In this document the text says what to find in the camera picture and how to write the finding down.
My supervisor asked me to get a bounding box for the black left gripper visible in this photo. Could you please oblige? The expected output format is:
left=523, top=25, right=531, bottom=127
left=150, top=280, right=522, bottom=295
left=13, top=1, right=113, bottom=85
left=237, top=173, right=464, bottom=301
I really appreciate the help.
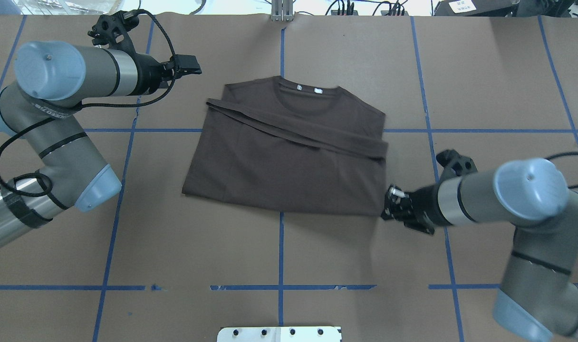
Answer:
left=137, top=54, right=202, bottom=95

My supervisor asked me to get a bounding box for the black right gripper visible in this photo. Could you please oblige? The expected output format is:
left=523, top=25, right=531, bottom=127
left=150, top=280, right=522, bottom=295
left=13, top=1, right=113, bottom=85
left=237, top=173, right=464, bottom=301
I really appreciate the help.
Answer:
left=380, top=185, right=441, bottom=236

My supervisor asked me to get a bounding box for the dark brown t-shirt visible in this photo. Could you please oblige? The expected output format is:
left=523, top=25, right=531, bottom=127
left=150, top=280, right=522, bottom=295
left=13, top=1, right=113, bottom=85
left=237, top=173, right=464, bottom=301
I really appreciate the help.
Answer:
left=182, top=76, right=388, bottom=217

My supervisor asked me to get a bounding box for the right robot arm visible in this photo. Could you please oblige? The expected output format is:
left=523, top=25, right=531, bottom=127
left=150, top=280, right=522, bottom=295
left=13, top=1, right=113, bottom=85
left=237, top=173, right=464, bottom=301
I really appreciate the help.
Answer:
left=381, top=150, right=578, bottom=342

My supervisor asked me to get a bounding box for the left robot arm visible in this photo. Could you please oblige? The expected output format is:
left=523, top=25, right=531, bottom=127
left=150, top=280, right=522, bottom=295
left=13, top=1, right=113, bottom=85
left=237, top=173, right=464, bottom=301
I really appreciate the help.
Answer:
left=0, top=41, right=202, bottom=248

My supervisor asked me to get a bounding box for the black box with label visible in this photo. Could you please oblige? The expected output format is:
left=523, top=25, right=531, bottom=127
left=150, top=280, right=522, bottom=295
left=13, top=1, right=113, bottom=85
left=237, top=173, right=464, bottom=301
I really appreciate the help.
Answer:
left=433, top=0, right=548, bottom=17

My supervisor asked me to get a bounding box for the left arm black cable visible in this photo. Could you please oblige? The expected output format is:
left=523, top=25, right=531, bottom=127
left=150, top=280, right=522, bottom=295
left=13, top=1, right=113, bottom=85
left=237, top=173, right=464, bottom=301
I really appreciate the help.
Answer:
left=0, top=9, right=178, bottom=198

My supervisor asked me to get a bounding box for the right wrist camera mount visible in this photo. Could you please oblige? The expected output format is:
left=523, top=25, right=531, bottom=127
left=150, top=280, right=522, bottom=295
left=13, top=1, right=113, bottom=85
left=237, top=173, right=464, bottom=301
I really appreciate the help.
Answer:
left=435, top=149, right=478, bottom=182

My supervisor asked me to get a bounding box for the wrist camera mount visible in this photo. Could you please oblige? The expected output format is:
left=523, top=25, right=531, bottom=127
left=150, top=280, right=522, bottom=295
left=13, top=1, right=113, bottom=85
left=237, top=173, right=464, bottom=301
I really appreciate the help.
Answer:
left=87, top=9, right=139, bottom=56
left=435, top=149, right=478, bottom=182

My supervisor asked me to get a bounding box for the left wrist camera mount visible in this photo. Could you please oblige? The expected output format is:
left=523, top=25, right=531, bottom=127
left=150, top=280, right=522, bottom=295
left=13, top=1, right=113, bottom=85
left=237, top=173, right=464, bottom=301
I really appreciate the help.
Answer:
left=87, top=9, right=139, bottom=56

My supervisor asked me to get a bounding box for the aluminium frame post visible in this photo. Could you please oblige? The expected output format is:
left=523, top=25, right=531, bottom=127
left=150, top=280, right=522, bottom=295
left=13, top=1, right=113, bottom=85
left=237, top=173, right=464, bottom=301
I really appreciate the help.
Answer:
left=268, top=0, right=295, bottom=22

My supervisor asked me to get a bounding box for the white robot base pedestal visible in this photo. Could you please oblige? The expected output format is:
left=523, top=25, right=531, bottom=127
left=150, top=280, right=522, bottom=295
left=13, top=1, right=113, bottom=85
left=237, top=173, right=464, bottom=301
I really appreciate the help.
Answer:
left=216, top=325, right=343, bottom=342

